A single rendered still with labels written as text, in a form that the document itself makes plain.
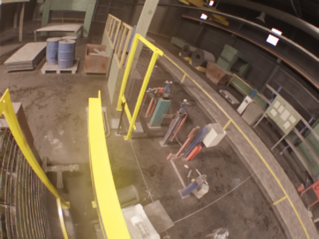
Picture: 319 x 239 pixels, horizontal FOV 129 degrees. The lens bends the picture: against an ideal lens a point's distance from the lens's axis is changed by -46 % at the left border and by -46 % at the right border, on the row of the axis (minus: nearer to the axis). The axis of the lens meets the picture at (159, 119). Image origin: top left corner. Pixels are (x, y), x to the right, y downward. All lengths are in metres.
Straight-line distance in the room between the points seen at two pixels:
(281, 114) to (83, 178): 7.06
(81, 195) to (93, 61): 3.86
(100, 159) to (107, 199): 0.14
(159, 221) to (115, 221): 0.53
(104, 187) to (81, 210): 1.85
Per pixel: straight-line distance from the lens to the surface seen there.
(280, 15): 10.56
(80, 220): 2.26
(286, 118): 6.88
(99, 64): 4.90
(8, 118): 0.89
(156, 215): 0.92
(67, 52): 4.94
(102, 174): 0.46
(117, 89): 3.46
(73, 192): 2.36
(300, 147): 9.31
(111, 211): 0.42
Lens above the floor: 2.22
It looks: 37 degrees down
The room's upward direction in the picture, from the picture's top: 25 degrees clockwise
